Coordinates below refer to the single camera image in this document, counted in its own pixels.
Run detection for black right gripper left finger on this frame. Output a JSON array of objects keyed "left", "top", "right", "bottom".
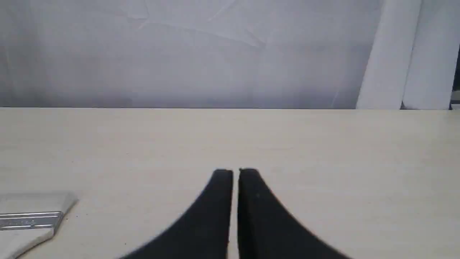
[{"left": 124, "top": 169, "right": 234, "bottom": 259}]

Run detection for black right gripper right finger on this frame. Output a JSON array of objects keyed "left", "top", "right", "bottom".
[{"left": 238, "top": 168, "right": 346, "bottom": 259}]

